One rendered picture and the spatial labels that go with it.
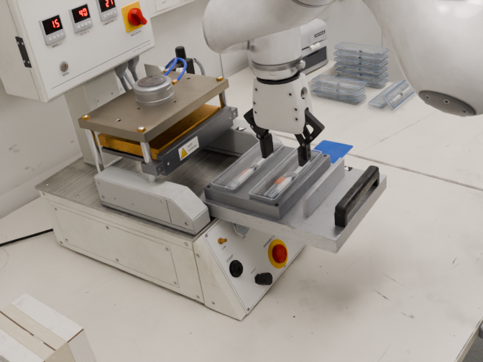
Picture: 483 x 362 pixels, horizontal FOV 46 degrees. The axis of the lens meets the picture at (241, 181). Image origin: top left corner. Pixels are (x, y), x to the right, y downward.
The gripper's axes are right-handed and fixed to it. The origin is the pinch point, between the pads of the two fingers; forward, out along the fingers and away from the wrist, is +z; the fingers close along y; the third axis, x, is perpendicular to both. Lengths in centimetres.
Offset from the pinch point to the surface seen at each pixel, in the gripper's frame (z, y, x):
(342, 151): 29, 13, -51
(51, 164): 23, 82, -5
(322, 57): 21, 42, -96
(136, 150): -0.1, 28.2, 10.2
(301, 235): 8.5, -8.7, 11.1
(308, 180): 5.6, -4.0, -0.9
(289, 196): 4.9, -3.8, 6.1
